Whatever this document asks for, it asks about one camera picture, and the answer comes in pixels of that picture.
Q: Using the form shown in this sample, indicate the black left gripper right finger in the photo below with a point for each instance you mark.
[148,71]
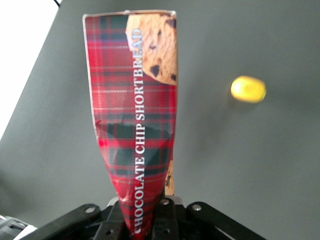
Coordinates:
[200,220]

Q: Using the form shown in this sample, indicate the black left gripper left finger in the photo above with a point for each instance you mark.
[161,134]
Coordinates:
[82,220]

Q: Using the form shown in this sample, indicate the red tartan cookie box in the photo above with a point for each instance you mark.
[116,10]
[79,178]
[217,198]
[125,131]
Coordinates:
[125,100]

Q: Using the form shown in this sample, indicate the yellow lemon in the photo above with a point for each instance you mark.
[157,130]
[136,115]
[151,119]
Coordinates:
[248,89]

